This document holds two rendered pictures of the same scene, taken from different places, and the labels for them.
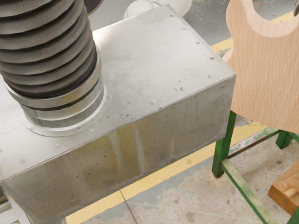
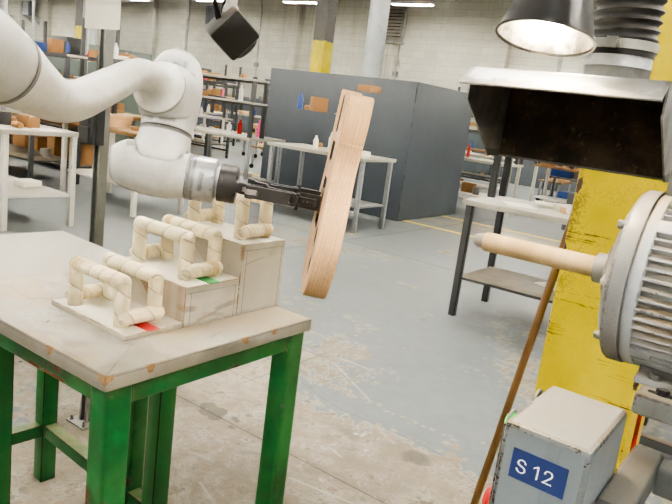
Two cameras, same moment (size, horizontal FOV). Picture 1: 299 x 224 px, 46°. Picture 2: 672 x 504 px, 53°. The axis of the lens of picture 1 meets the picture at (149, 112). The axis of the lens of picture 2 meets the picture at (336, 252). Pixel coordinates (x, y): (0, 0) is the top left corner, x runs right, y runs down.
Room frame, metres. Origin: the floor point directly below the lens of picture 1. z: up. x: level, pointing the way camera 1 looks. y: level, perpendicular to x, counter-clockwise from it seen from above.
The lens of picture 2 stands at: (1.21, 0.81, 1.43)
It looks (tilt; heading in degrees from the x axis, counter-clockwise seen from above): 12 degrees down; 237
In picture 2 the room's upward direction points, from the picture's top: 7 degrees clockwise
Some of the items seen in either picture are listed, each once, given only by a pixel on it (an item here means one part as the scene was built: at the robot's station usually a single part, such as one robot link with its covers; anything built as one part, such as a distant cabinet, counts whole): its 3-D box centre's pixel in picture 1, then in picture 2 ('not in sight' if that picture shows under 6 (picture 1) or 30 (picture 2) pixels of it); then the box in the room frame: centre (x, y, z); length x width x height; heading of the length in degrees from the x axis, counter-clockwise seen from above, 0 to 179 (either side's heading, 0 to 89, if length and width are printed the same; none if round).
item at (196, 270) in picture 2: not in sight; (202, 269); (0.67, -0.58, 1.04); 0.11 x 0.03 x 0.03; 22
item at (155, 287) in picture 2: not in sight; (154, 298); (0.78, -0.55, 0.99); 0.03 x 0.03 x 0.09
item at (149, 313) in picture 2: not in sight; (141, 315); (0.82, -0.52, 0.96); 0.11 x 0.03 x 0.03; 22
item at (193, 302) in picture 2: not in sight; (173, 286); (0.70, -0.67, 0.98); 0.27 x 0.16 x 0.09; 112
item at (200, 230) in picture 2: not in sight; (191, 227); (0.67, -0.69, 1.12); 0.20 x 0.03 x 0.03; 111
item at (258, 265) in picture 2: not in sight; (222, 263); (0.56, -0.73, 1.02); 0.27 x 0.15 x 0.17; 112
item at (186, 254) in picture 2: not in sight; (186, 258); (0.71, -0.58, 1.07); 0.03 x 0.03 x 0.09
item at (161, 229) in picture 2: not in sight; (163, 230); (0.74, -0.66, 1.12); 0.20 x 0.03 x 0.03; 111
